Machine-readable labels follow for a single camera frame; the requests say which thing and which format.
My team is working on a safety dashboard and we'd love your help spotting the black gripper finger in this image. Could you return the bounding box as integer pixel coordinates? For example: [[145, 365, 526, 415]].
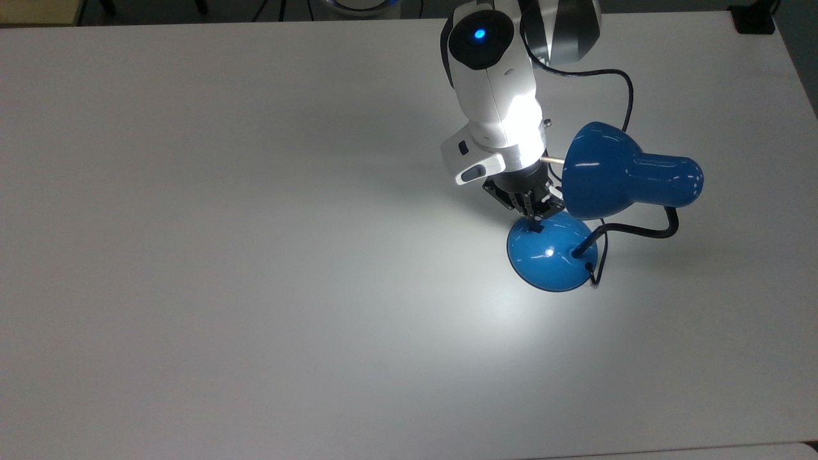
[[482, 179, 544, 234], [530, 182, 567, 222]]

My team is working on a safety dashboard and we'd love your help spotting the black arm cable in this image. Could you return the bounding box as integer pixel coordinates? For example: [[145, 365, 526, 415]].
[[521, 32, 635, 132]]

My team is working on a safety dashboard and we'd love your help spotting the blue desk lamp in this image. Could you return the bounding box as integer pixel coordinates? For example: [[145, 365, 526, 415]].
[[507, 121, 704, 293]]

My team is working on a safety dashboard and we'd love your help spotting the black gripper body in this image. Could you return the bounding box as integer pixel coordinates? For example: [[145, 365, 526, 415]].
[[496, 160, 554, 196]]

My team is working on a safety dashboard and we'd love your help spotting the round base with blue ring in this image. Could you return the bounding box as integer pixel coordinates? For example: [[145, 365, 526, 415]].
[[323, 0, 403, 15]]

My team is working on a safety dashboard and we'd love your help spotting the black table clamp block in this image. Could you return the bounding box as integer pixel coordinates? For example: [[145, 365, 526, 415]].
[[729, 4, 778, 35]]

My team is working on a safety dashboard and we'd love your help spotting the wooden board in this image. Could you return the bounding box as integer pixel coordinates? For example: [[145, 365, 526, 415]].
[[0, 0, 87, 27]]

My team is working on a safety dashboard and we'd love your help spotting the black lamp power cable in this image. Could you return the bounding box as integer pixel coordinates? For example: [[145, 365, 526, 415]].
[[588, 220, 609, 286]]

